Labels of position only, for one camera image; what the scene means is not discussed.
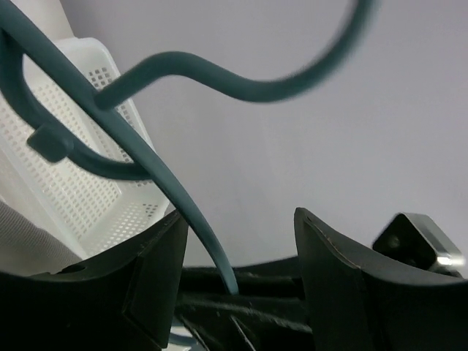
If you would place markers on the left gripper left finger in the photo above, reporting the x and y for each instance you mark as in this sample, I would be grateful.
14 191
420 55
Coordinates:
121 299

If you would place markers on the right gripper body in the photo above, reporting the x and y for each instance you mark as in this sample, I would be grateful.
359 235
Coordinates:
416 240

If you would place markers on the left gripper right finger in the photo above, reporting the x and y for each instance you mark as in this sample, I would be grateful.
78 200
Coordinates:
358 299

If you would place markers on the grey trousers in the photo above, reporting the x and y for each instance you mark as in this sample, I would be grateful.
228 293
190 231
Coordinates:
27 250

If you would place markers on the blue hanger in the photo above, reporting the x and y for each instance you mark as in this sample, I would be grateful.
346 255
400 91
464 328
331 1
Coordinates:
21 39

